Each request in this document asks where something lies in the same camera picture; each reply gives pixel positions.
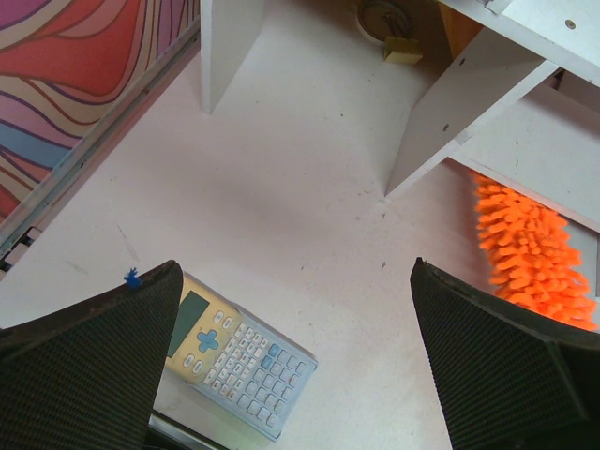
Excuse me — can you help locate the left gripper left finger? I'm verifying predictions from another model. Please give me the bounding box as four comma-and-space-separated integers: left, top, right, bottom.
1, 261, 183, 449

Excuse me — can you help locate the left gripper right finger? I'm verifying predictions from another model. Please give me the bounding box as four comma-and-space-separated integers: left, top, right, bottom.
410, 258, 599, 449

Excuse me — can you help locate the orange microfiber duster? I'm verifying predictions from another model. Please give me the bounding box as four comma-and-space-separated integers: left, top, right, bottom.
472, 172, 599, 331

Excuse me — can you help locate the white wooden bookshelf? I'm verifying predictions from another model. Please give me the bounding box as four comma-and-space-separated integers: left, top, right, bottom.
199, 0, 600, 301

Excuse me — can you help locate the small yellow block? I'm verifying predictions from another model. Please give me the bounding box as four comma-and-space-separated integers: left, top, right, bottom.
383, 37, 423, 65

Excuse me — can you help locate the round dish under shelf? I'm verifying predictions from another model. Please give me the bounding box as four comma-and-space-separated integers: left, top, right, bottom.
355, 0, 413, 46

